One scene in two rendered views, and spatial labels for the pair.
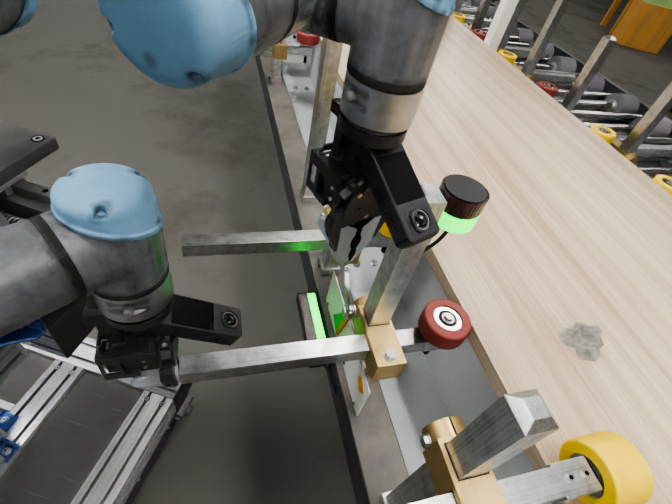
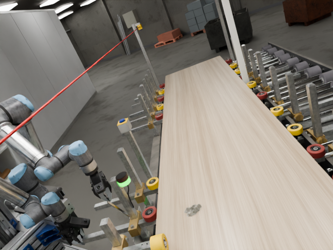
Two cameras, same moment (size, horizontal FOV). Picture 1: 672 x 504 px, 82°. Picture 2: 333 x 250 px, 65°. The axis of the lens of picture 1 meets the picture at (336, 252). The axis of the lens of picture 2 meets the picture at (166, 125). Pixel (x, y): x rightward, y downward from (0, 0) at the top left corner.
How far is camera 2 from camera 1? 1.14 m
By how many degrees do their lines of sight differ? 35
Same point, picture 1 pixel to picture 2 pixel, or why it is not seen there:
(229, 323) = (84, 221)
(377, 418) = not seen: outside the picture
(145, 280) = (57, 212)
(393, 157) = (94, 175)
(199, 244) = (98, 206)
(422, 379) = not seen: hidden behind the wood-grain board
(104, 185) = (47, 196)
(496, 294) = (171, 201)
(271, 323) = not seen: hidden behind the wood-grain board
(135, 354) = (65, 231)
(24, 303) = (37, 217)
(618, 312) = (215, 197)
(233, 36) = (46, 174)
